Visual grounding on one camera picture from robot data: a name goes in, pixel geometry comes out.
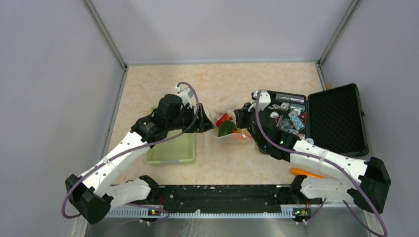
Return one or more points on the black case with poker chips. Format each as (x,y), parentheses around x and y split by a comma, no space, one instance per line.
(332,119)

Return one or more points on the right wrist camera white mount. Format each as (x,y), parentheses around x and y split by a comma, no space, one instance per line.
(261,99)

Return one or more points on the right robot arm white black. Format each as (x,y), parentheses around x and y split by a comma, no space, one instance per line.
(364,182)

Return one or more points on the green perforated plastic basket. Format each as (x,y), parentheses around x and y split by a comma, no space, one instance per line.
(178,150)

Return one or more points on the orange handled tool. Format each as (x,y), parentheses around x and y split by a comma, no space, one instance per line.
(296,171)

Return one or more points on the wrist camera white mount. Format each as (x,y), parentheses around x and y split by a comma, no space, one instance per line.
(261,99)
(186,96)

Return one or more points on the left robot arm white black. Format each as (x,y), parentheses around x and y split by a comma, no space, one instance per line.
(93,193)

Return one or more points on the dark green avocado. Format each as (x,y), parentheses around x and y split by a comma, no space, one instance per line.
(226,128)

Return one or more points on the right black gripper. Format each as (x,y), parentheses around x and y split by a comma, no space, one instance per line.
(241,114)

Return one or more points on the clear polka dot zip bag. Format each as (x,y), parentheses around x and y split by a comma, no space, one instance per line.
(214,115)

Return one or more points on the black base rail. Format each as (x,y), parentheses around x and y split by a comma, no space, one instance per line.
(226,199)

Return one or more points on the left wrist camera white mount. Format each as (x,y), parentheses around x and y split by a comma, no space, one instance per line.
(186,96)

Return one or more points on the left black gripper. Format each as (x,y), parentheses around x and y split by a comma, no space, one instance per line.
(201,124)

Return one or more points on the red bell pepper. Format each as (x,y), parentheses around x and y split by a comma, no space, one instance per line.
(225,117)

